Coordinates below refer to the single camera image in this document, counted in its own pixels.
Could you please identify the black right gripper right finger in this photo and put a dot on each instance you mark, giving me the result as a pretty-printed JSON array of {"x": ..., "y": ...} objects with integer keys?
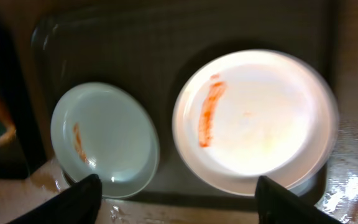
[{"x": 277, "y": 205}]

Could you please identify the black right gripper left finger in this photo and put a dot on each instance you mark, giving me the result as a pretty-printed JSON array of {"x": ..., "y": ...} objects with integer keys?
[{"x": 79, "y": 204}]

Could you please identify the dark brown serving tray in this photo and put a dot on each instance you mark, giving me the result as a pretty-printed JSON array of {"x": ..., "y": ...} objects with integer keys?
[{"x": 151, "y": 48}]

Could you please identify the pale green plate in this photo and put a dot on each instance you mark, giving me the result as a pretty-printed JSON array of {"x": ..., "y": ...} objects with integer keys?
[{"x": 100, "y": 129}]

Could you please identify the pinkish white plate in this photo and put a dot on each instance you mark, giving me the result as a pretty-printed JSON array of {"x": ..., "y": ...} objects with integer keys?
[{"x": 252, "y": 113}]

